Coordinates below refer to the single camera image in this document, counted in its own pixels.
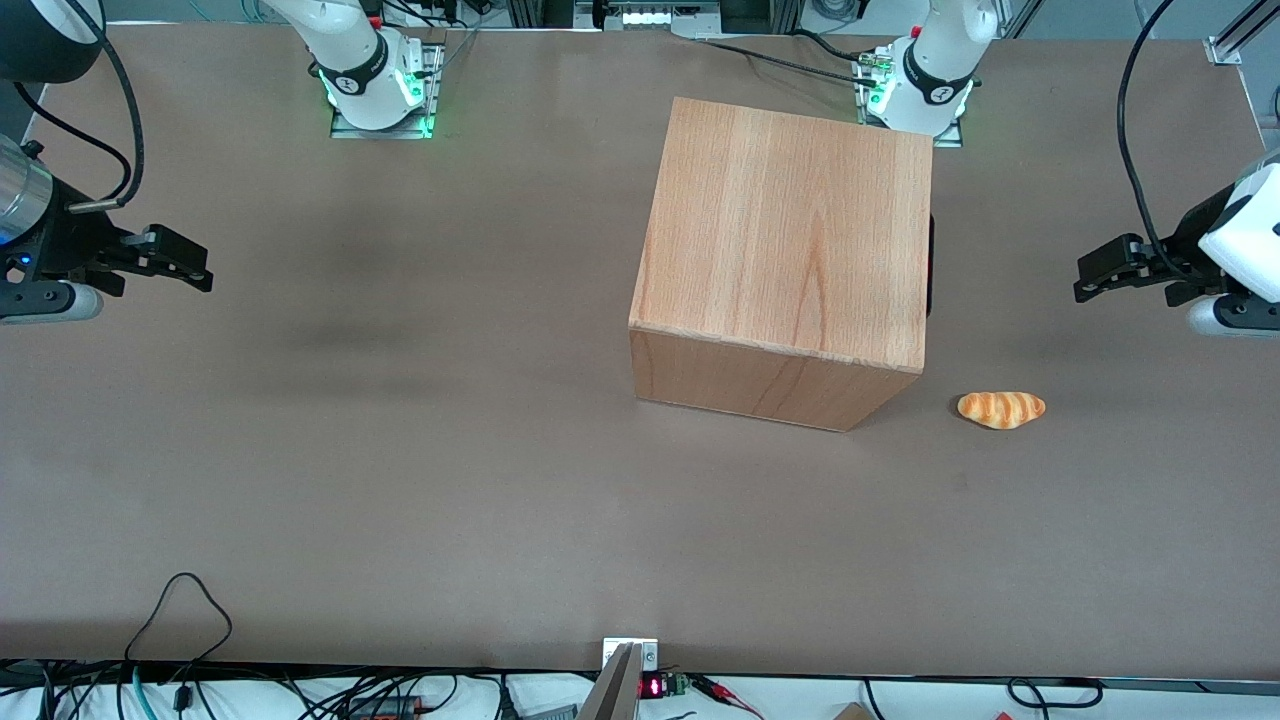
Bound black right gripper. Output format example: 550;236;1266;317
0;180;213;297

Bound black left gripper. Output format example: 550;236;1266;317
1075;185;1251;306

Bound wooden drawer cabinet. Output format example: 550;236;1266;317
628;97;934;433

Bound toy bread roll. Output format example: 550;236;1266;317
957;391;1047;431

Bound lit control box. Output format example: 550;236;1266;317
598;0;723;33

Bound red and black clip leads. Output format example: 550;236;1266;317
690;675;766;719

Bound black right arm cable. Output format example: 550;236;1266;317
10;20;144;214

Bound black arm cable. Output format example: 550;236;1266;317
10;20;144;214
1116;0;1179;273

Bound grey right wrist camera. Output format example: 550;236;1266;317
0;283;104;324

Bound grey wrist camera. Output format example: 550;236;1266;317
0;283;104;324
1187;295;1280;338

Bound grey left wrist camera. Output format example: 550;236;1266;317
1187;295;1280;338

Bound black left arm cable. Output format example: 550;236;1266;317
1116;0;1179;273

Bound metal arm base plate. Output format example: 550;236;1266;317
855;50;966;149
330;40;444;139

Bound aluminium frame profile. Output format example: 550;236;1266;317
1205;0;1280;66

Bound thin black looped cable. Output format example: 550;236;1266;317
125;572;234;666

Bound black cable on table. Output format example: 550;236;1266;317
790;28;891;67
695;38;881;86

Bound thick black cable loop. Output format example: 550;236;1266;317
1008;678;1106;709

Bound tangled black cable bundle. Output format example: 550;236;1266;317
0;660;501;720

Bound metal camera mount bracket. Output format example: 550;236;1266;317
578;637;661;720

